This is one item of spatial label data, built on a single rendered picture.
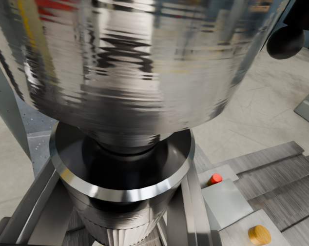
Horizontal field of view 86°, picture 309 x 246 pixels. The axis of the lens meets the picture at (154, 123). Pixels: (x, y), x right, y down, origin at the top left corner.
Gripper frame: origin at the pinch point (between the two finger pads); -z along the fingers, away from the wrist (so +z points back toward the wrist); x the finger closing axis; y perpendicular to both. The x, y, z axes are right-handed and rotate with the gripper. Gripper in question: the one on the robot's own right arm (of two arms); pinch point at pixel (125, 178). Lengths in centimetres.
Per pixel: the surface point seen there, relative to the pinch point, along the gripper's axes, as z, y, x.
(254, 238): -1.7, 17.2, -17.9
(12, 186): -48, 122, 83
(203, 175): -11.0, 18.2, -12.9
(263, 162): -23, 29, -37
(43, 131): -23.5, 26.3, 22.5
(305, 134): -140, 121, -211
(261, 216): -4.8, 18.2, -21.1
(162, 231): -4.1, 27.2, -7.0
